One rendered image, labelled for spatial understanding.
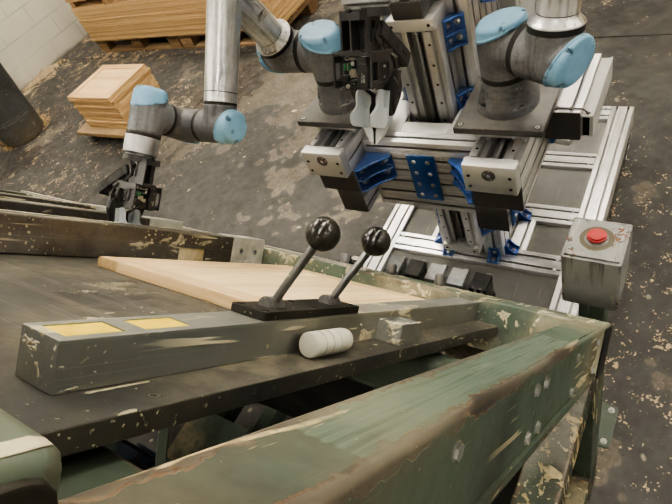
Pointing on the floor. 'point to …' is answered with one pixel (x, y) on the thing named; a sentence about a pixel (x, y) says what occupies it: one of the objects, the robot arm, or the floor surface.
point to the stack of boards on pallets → (164, 21)
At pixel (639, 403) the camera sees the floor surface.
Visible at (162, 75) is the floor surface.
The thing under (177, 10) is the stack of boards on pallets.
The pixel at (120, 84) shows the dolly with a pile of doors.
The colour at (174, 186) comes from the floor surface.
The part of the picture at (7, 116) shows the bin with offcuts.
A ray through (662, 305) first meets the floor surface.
